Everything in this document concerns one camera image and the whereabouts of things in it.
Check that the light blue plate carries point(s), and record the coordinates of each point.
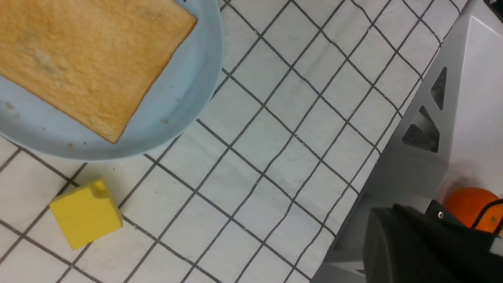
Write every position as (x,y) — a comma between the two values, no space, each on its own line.
(174,101)

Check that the white checkered tablecloth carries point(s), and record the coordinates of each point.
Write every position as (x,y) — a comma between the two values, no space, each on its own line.
(257,187)

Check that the orange ball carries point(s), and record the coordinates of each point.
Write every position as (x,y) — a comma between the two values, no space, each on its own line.
(468,206)

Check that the grey metal table frame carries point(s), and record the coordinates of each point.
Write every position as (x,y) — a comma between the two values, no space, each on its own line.
(449,138)

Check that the toast slice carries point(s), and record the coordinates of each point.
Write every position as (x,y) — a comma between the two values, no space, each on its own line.
(93,60)

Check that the yellow cube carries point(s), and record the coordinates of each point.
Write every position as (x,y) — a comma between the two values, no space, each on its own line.
(86,213)

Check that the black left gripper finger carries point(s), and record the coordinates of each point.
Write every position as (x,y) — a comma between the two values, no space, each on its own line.
(403,245)

